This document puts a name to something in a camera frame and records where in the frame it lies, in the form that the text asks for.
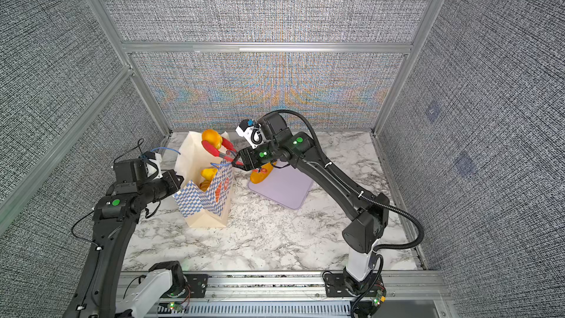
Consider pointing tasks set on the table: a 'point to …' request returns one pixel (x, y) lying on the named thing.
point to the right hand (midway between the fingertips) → (239, 158)
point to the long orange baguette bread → (258, 177)
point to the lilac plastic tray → (285, 185)
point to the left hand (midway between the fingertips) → (183, 176)
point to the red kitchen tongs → (232, 158)
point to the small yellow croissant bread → (212, 136)
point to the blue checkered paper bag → (211, 208)
